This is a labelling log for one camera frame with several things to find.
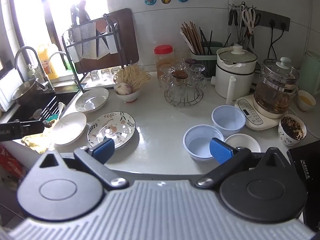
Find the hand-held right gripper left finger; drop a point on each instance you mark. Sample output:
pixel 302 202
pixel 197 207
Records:
pixel 103 150

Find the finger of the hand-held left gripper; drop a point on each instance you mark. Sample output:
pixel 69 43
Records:
pixel 32 128

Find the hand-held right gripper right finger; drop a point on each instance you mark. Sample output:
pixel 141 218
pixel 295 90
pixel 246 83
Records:
pixel 220 152

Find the light blue bowl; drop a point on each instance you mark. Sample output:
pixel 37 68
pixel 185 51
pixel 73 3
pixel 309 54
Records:
pixel 197 145
pixel 228 120

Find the small white bowl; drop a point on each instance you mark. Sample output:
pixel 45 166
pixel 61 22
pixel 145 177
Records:
pixel 243 141

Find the yellow cloth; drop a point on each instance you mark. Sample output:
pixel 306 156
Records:
pixel 37 140

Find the black sink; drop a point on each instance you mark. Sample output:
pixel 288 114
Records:
pixel 27 110

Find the black sink drain rack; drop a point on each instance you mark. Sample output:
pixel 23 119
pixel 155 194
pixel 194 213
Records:
pixel 46 110

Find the floral patterned plate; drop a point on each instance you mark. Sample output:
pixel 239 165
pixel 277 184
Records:
pixel 117 127

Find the red printed bag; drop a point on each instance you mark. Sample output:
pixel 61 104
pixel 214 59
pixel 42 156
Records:
pixel 8 160

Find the plain white plate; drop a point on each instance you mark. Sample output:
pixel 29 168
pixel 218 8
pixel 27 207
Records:
pixel 68 130

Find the steel pot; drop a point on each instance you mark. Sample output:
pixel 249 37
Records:
pixel 23 91

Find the white leaf-print plate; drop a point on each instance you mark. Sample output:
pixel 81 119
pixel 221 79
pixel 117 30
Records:
pixel 91 101

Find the yellow detergent bottle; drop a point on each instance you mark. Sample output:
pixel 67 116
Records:
pixel 48 60

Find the patterned cup with tea leaves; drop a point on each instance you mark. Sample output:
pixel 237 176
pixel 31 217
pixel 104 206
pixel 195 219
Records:
pixel 291 130

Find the white electric pot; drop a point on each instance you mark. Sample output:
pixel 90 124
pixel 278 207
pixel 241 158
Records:
pixel 233 77

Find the tall steel faucet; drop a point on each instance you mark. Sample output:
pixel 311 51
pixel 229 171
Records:
pixel 23 51

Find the short steel faucet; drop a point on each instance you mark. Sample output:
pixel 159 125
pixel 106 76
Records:
pixel 58 55

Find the bunch of dried noodles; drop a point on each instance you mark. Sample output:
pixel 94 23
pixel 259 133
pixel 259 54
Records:
pixel 132 76

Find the black dish rack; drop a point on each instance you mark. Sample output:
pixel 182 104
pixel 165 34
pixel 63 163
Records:
pixel 75 55

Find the glass kettle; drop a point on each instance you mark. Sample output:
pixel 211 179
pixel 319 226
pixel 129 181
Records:
pixel 276 87

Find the black induction cooker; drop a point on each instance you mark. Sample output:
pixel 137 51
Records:
pixel 306 162

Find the small cup with yellow liquid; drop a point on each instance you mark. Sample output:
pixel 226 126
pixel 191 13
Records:
pixel 306 101

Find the silver textured cloth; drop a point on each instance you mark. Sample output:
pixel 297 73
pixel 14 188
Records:
pixel 88 41

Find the white hanging cloth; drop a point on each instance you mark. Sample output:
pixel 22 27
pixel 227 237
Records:
pixel 106 45

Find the red lid plastic jar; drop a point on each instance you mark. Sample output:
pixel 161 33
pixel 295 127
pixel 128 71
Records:
pixel 163 58

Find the brown cutting board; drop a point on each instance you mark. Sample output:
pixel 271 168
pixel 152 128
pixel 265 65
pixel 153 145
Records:
pixel 125 37

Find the bundle of wooden chopsticks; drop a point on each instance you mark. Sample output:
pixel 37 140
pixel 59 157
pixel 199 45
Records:
pixel 191 37

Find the mint green appliance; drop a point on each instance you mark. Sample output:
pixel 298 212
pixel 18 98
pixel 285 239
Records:
pixel 310 72

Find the black hanging pliers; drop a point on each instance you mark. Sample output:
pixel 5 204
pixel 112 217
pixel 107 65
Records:
pixel 232 15

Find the black power strip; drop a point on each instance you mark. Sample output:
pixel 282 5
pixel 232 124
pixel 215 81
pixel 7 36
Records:
pixel 272 20

